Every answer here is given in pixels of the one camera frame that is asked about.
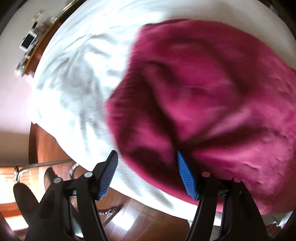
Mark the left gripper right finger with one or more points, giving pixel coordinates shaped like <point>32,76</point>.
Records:
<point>241,219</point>

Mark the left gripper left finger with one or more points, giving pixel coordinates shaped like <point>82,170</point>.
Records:
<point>51,219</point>

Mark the magenta fleece pants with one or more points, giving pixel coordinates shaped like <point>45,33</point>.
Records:
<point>220,97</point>

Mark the white bed duvet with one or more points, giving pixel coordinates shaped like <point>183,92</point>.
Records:
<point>87,59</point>

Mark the wooden side desk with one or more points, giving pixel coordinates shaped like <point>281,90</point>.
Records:
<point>38,38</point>

